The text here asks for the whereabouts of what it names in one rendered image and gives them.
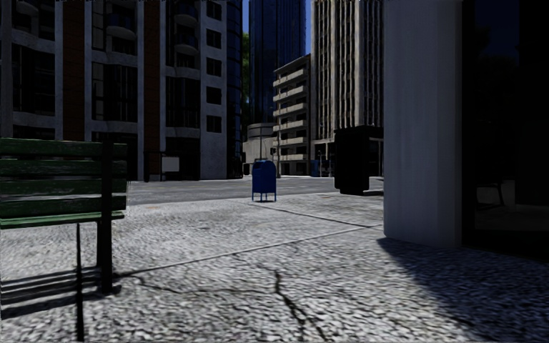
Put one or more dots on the blue letter box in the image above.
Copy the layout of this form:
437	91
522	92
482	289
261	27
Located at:
263	179

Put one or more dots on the grey pole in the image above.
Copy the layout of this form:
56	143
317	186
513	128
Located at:
278	156

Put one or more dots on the low round concrete building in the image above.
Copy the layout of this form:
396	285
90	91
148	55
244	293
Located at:
259	143

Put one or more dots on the pale concrete balcony building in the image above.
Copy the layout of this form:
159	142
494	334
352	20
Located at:
292	115

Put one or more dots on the dark box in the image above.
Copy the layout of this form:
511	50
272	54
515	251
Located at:
354	160

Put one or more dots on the trees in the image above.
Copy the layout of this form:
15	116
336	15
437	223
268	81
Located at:
245	77

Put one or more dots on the black bus shelter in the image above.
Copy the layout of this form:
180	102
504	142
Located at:
165	165

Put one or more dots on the blue glass tower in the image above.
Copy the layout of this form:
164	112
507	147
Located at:
276	60

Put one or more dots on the pale ribbed concrete tower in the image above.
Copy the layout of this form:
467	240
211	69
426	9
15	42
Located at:
347	68

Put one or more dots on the grey and brick building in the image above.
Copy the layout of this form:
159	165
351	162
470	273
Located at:
128	85

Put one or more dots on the green bench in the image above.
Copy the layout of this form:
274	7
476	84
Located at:
60	186

